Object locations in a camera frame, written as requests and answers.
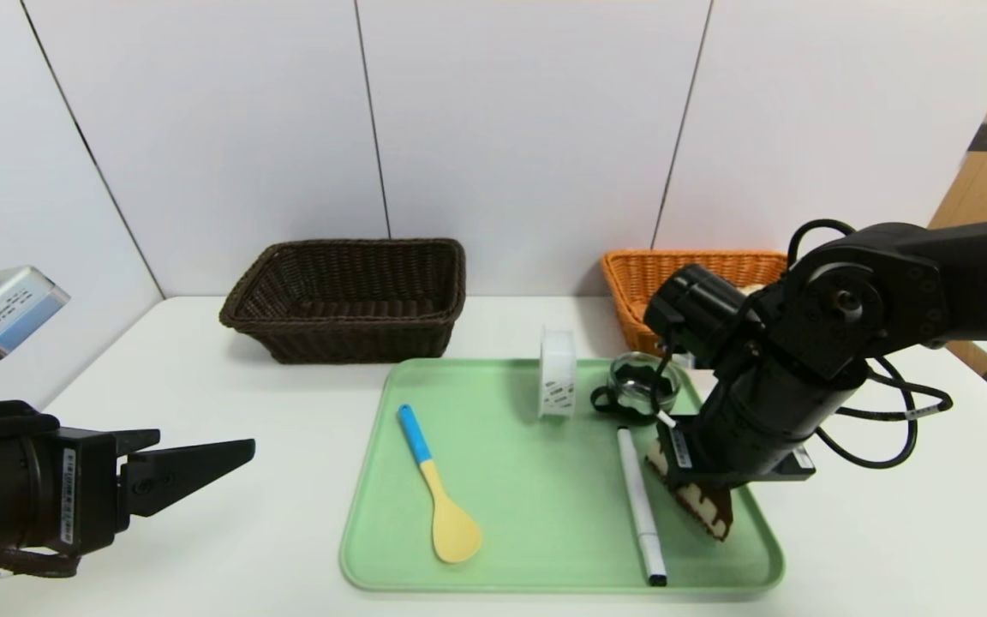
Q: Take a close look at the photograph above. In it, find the white marker pen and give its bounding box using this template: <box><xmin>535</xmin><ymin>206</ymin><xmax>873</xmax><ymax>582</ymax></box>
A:
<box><xmin>615</xmin><ymin>427</ymin><xmax>667</xmax><ymax>587</ymax></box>

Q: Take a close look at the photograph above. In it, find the glass cup with black handle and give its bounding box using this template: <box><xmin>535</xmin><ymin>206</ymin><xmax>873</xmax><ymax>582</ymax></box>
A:
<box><xmin>589</xmin><ymin>352</ymin><xmax>681</xmax><ymax>427</ymax></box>

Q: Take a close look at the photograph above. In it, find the plain black right arm cable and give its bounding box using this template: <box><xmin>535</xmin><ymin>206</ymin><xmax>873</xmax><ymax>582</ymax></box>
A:
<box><xmin>815</xmin><ymin>377</ymin><xmax>920</xmax><ymax>470</ymax></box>

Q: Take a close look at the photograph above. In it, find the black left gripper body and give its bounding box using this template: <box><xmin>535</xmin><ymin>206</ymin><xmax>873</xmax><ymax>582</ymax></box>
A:
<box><xmin>0</xmin><ymin>425</ymin><xmax>133</xmax><ymax>569</ymax></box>

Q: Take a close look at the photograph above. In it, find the dark brown wicker basket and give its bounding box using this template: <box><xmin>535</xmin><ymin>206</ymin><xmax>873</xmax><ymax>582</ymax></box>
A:
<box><xmin>219</xmin><ymin>239</ymin><xmax>467</xmax><ymax>365</ymax></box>

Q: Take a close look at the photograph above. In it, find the black cable with white tag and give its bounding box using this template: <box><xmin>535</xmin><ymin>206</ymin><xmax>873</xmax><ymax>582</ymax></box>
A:
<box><xmin>836</xmin><ymin>356</ymin><xmax>954</xmax><ymax>425</ymax></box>

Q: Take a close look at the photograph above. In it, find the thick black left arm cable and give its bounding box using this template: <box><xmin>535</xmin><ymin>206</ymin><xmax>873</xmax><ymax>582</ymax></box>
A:
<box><xmin>0</xmin><ymin>540</ymin><xmax>81</xmax><ymax>579</ymax></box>

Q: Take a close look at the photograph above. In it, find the white tape roll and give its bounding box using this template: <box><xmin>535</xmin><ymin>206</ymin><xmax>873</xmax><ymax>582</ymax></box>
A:
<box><xmin>538</xmin><ymin>324</ymin><xmax>577</xmax><ymax>421</ymax></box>

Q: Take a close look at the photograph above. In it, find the chocolate blueberry cake slice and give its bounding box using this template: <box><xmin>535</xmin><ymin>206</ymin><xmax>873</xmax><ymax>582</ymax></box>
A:
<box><xmin>643</xmin><ymin>437</ymin><xmax>734</xmax><ymax>542</ymax></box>

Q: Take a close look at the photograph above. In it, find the orange wicker basket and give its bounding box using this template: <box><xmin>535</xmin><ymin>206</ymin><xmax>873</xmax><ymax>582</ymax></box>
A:
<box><xmin>601</xmin><ymin>250</ymin><xmax>790</xmax><ymax>356</ymax></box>

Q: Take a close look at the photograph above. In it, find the blue and yellow spoon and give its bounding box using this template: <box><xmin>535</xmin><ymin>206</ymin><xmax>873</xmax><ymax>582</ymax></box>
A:
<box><xmin>398</xmin><ymin>404</ymin><xmax>483</xmax><ymax>564</ymax></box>

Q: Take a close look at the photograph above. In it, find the light green plastic tray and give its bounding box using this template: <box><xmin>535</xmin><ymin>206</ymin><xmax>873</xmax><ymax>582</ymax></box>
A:
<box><xmin>339</xmin><ymin>357</ymin><xmax>785</xmax><ymax>594</ymax></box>

